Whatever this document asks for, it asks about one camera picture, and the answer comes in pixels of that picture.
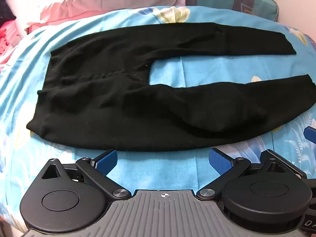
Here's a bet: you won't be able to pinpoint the dark cloth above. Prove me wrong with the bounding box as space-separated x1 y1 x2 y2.
0 0 16 25

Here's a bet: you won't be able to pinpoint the red cloth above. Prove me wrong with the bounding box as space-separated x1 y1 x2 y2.
0 20 23 65

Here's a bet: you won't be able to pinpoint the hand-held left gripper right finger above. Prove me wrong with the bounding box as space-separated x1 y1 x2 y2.
196 148 308 199

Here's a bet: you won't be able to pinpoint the black pants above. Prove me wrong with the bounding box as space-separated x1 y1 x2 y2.
26 22 316 152

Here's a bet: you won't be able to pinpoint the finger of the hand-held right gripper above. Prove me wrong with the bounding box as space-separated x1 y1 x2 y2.
304 126 316 144

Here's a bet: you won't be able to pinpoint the blue floral bed sheet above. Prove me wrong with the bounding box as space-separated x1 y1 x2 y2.
0 5 316 237

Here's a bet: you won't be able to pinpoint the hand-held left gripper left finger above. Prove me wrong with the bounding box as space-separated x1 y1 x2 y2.
41 149 131 199

